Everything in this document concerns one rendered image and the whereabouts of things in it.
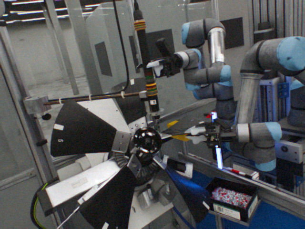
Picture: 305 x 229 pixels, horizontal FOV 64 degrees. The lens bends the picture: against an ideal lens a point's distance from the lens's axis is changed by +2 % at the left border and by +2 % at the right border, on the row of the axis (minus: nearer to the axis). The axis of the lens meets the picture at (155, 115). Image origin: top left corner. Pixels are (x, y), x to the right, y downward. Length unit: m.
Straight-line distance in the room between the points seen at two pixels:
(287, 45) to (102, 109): 0.88
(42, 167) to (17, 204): 0.32
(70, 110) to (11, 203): 0.86
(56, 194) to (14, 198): 0.69
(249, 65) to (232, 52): 4.27
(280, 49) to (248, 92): 0.21
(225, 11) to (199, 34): 3.81
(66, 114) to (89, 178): 0.27
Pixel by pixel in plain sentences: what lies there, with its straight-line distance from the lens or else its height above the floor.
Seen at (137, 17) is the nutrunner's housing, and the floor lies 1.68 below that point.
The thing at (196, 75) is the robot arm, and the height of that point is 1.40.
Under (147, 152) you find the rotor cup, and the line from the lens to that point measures 0.92.
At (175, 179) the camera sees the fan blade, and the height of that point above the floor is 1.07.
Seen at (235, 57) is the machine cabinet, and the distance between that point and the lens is 5.39.
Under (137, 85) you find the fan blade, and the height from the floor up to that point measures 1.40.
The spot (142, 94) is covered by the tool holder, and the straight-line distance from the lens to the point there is 1.00.
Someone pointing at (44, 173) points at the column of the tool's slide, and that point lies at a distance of 1.48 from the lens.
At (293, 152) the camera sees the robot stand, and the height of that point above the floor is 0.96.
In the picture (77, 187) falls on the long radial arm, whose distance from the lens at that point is 1.01.
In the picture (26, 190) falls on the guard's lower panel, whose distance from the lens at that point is 1.67.
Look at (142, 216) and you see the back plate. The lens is 1.16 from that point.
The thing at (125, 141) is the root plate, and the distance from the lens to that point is 0.99.
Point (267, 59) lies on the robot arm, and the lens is 1.02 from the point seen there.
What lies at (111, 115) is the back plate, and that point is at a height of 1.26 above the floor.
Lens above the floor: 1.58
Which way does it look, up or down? 17 degrees down
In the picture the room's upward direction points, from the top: 11 degrees counter-clockwise
